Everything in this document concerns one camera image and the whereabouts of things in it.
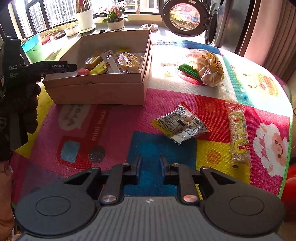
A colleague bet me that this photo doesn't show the yellow white snack packet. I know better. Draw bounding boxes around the yellow white snack packet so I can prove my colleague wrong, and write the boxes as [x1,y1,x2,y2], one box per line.
[151,101,210,145]

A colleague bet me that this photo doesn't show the yellow snack bag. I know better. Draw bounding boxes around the yellow snack bag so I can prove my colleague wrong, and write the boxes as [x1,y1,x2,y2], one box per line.
[84,48,142,75]

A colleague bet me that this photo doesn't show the brown cardboard box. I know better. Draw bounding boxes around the brown cardboard box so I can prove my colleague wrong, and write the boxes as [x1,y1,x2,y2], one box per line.
[43,30,152,105]

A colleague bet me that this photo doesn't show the bagged bread buns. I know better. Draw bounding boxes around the bagged bread buns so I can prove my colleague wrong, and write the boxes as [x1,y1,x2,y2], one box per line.
[192,49,224,87]

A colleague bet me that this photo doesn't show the green plastic bucket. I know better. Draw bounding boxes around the green plastic bucket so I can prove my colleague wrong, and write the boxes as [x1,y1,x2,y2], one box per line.
[22,33,43,63]

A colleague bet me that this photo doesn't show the red plant pot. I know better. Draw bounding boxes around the red plant pot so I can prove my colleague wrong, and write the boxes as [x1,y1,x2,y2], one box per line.
[41,33,51,45]

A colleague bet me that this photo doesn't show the pink item in box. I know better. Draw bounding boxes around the pink item in box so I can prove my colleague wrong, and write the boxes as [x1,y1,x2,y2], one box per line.
[77,68,90,76]

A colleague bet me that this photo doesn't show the colourful cartoon play mat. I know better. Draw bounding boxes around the colourful cartoon play mat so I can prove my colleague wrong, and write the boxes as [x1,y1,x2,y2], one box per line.
[11,41,292,203]

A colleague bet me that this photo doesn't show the small shallow planter bowl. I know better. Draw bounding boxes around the small shallow planter bowl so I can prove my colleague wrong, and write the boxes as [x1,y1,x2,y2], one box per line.
[64,24,80,37]

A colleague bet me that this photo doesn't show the long cereal bar packet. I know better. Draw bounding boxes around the long cereal bar packet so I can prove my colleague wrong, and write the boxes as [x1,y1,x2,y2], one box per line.
[225,100,251,169]

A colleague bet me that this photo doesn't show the tall bamboo plant white pot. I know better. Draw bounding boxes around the tall bamboo plant white pot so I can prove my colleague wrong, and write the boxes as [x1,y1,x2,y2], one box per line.
[75,0,95,35]

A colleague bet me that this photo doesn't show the green snack bar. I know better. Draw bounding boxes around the green snack bar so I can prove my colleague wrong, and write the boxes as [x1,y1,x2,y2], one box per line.
[178,64,201,81]

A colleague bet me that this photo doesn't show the pink flower plant in pot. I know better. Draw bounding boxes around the pink flower plant in pot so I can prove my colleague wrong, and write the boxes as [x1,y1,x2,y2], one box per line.
[102,2,128,31]

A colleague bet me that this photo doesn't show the red object at right edge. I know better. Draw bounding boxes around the red object at right edge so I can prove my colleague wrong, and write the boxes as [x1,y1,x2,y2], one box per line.
[280,157,296,223]

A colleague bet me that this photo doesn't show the pair of beige slippers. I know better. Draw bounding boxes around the pair of beige slippers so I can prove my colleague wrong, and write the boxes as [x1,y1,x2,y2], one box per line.
[141,24,159,32]

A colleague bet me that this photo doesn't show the round washing machine door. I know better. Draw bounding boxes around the round washing machine door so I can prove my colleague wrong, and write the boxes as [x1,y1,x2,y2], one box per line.
[161,0,210,37]

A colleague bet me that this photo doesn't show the grey washing machine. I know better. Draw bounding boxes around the grey washing machine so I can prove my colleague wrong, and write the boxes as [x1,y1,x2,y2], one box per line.
[202,0,255,54]

